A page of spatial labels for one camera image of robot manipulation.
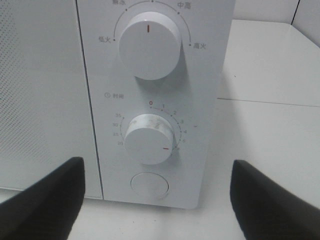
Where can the white microwave oven body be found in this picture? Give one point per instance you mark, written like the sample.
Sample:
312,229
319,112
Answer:
185,97

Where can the round white door button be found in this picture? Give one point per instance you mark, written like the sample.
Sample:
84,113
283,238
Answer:
149,185

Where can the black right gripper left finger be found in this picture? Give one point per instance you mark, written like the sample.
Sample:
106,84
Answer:
48,209

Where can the white microwave knob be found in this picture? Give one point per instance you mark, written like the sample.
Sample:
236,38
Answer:
149,139
150,45

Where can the white microwave door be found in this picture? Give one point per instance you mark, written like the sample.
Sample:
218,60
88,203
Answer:
45,114

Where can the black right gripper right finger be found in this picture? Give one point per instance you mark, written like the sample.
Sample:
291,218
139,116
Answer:
266,211

